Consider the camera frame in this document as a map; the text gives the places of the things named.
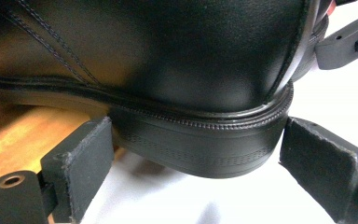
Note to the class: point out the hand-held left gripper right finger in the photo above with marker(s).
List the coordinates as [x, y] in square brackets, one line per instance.
[323, 168]

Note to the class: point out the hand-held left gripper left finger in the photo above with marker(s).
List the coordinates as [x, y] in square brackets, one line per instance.
[84, 161]

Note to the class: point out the black leather shoe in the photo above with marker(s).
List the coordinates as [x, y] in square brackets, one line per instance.
[183, 62]

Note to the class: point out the wooden shoe rack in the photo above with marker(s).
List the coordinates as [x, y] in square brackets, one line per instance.
[18, 137]

